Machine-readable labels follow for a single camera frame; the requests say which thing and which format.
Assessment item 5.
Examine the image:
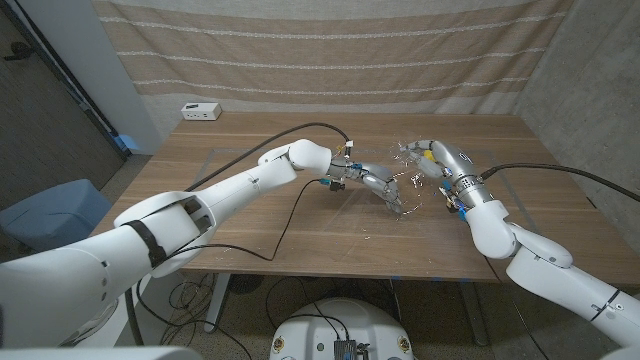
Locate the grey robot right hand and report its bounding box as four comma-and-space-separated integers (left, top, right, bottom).
399, 139, 494, 201

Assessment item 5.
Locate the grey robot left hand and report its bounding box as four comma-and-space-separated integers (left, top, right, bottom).
344, 160, 404, 214

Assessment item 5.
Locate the clear cellophane sheet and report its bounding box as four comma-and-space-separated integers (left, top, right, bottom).
324, 138, 451, 236

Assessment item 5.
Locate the beige striped backdrop cloth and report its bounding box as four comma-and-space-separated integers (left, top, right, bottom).
92, 0, 576, 115

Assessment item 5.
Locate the grey table leg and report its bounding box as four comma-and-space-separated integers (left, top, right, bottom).
203, 273, 231, 334
458, 279, 490, 347

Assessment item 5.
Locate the white robot torso base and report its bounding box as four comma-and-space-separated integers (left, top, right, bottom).
269, 298, 415, 360

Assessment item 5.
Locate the white power strip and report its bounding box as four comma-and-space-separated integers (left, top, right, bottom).
180, 102, 223, 122

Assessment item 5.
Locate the blue-grey upholstered seat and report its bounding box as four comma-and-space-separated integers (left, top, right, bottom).
0, 178, 114, 259

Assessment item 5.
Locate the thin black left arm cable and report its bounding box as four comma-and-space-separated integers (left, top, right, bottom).
134, 178, 332, 360

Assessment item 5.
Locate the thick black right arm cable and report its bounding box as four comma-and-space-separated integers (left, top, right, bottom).
479, 162, 640, 204

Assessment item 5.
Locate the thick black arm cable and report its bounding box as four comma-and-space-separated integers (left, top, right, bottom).
184, 122, 351, 194
479, 162, 640, 204

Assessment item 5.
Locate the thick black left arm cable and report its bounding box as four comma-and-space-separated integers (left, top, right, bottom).
184, 122, 351, 194

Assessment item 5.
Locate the black floor cable tangle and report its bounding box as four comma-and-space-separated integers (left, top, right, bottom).
159, 274, 236, 347

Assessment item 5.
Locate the black door frame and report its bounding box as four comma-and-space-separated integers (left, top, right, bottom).
0, 0, 126, 161

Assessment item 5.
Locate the black door handle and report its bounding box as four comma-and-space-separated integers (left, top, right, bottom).
2, 41, 35, 62

